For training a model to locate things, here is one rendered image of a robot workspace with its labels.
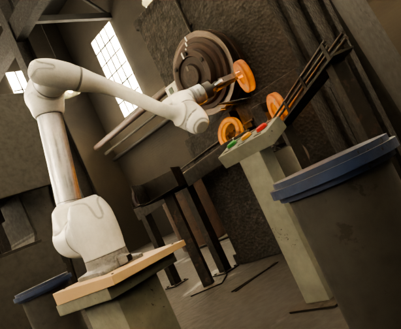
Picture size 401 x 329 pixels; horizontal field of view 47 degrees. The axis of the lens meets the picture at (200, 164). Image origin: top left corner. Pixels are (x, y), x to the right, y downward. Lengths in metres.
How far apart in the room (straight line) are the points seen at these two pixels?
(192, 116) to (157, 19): 1.32
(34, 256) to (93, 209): 2.73
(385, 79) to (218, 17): 1.12
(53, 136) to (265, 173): 0.86
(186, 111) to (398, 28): 6.91
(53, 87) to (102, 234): 0.61
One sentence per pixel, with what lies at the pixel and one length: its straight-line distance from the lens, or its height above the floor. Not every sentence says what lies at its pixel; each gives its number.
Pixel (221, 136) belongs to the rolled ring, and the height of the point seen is 0.76.
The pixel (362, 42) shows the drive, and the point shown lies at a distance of 3.10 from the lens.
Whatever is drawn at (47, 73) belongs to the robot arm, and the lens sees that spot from 1.83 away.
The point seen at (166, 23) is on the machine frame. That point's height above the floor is 1.57.
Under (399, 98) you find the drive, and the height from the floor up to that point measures 0.53.
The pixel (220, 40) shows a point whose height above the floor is 1.20.
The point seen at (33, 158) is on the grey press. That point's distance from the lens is 4.89.
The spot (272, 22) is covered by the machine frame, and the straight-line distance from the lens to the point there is 2.50.
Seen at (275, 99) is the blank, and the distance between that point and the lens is 2.09.
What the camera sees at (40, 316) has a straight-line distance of 2.62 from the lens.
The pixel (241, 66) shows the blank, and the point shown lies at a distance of 2.10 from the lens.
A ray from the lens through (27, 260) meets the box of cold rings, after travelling 4.32.
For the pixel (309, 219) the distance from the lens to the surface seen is 1.08.
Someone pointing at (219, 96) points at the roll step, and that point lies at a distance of 2.55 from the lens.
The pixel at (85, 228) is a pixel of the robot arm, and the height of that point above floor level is 0.55.
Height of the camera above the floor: 0.47
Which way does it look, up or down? 4 degrees up
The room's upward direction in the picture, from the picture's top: 25 degrees counter-clockwise
